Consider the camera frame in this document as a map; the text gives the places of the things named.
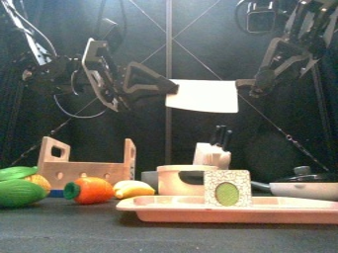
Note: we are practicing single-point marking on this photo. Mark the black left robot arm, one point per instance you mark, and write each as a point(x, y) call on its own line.
point(45, 70)

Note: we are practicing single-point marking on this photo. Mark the white toy knife block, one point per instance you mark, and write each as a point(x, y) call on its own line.
point(206, 158)

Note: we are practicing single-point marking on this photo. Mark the wooden toy crate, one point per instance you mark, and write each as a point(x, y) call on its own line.
point(89, 173)

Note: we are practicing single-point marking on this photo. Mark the cream toy pot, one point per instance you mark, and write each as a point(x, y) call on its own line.
point(174, 183)

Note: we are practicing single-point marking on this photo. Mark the dark glass pan lid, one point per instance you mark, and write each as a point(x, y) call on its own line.
point(304, 178)

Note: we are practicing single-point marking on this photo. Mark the yellow toy banana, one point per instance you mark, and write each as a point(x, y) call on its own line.
point(134, 190)

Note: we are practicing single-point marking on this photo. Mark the orange toy carrot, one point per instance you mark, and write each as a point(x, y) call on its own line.
point(93, 190)

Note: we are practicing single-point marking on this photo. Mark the white toy frying pan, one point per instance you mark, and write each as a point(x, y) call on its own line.
point(304, 191)

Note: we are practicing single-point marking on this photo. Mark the speckled box with green oval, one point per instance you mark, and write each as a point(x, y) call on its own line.
point(226, 194)

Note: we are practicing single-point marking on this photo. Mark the pink plastic tray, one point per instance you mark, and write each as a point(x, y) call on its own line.
point(175, 214)

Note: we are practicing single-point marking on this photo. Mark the toy corn with green husk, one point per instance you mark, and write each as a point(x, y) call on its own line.
point(18, 194)

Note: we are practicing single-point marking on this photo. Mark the vertical frame pole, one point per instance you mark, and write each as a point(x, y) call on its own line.
point(169, 49)

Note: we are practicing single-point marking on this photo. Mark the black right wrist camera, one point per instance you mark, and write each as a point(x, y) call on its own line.
point(261, 16)

